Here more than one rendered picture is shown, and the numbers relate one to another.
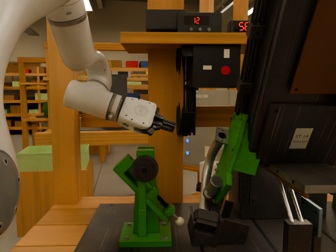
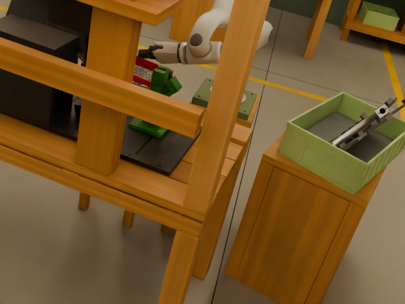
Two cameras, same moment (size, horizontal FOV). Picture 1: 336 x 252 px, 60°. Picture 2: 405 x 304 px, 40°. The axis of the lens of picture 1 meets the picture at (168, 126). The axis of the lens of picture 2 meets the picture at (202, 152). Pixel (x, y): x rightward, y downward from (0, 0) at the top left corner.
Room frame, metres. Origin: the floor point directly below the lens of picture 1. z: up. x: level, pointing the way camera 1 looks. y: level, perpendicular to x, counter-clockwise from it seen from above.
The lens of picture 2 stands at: (2.78, 0.73, 2.08)
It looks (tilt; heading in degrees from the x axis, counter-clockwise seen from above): 31 degrees down; 192
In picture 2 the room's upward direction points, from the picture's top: 15 degrees clockwise
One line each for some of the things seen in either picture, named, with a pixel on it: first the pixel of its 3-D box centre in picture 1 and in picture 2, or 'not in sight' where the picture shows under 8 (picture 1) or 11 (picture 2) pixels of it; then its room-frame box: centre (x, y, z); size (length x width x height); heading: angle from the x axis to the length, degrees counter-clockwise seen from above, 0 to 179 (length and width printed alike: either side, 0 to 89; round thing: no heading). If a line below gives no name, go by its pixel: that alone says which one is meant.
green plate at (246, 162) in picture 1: (241, 147); not in sight; (0.84, -0.22, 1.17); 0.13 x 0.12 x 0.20; 91
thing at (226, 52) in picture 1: (213, 67); (80, 4); (1.11, -0.17, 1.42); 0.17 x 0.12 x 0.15; 91
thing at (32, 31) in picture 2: (274, 164); (31, 70); (1.05, -0.39, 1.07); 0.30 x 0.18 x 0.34; 91
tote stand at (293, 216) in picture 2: not in sight; (309, 209); (0.23, 0.83, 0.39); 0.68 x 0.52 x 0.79; 171
